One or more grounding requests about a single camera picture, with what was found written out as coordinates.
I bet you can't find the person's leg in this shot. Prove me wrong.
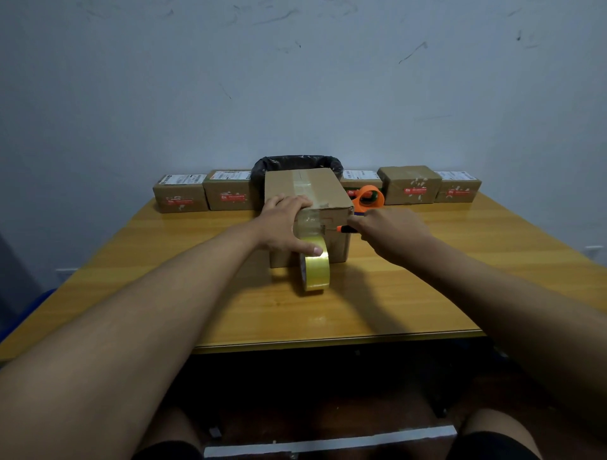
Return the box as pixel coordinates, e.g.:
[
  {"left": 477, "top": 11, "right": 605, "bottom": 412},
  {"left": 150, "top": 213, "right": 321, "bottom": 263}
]
[
  {"left": 457, "top": 409, "right": 543, "bottom": 460},
  {"left": 135, "top": 405, "right": 205, "bottom": 460}
]

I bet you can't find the person's right leg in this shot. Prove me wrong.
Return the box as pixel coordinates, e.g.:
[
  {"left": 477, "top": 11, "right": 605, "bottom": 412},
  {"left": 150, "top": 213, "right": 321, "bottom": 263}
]
[{"left": 457, "top": 409, "right": 543, "bottom": 460}]

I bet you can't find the small unlabelled cardboard box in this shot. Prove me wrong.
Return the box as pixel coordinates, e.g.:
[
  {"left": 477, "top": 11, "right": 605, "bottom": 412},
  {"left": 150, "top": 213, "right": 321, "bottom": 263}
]
[{"left": 377, "top": 165, "right": 443, "bottom": 206}]

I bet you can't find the small labelled cardboard box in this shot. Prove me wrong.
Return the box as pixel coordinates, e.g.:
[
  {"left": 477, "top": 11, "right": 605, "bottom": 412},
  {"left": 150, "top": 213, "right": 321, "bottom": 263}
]
[
  {"left": 203, "top": 170, "right": 257, "bottom": 211},
  {"left": 340, "top": 169, "right": 383, "bottom": 196},
  {"left": 434, "top": 171, "right": 482, "bottom": 204},
  {"left": 152, "top": 173, "right": 210, "bottom": 214}
]

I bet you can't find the person's left leg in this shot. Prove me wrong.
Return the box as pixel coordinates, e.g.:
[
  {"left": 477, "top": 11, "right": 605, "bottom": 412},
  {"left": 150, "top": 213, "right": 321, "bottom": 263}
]
[{"left": 135, "top": 405, "right": 205, "bottom": 460}]

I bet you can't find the clear yellowish packing tape roll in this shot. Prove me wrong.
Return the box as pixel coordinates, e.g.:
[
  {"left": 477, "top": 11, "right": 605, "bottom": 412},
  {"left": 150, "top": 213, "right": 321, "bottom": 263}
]
[{"left": 298, "top": 236, "right": 331, "bottom": 293}]

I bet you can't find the white table crossbar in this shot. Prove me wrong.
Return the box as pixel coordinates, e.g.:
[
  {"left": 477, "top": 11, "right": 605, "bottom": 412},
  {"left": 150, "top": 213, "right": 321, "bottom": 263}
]
[{"left": 203, "top": 425, "right": 458, "bottom": 459}]

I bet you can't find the orange tape dispenser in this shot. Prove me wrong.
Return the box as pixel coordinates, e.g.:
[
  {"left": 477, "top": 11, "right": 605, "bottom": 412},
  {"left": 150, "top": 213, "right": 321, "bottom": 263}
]
[{"left": 351, "top": 184, "right": 385, "bottom": 215}]

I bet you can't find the person's left forearm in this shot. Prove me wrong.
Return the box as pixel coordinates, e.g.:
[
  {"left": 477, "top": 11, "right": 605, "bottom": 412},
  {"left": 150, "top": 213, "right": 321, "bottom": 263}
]
[{"left": 0, "top": 223, "right": 266, "bottom": 460}]

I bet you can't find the black bin with bag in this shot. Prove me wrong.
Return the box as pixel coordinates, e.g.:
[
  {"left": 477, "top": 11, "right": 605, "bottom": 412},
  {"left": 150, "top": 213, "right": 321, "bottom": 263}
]
[{"left": 250, "top": 154, "right": 344, "bottom": 202}]

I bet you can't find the person's right forearm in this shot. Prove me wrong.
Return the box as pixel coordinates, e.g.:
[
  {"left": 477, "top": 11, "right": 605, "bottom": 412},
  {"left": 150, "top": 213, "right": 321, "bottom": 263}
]
[{"left": 397, "top": 231, "right": 607, "bottom": 429}]

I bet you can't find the person's right hand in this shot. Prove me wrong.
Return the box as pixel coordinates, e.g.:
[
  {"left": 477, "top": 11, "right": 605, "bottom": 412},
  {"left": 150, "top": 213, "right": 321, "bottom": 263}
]
[{"left": 347, "top": 207, "right": 433, "bottom": 266}]

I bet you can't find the person's left hand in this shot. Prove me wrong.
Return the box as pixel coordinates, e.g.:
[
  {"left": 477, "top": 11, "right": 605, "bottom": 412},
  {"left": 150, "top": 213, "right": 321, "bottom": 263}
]
[{"left": 251, "top": 192, "right": 324, "bottom": 258}]

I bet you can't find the large taped cardboard box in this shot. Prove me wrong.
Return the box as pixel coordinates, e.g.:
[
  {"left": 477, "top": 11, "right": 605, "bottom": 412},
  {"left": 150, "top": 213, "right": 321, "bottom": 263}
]
[{"left": 264, "top": 168, "right": 355, "bottom": 269}]

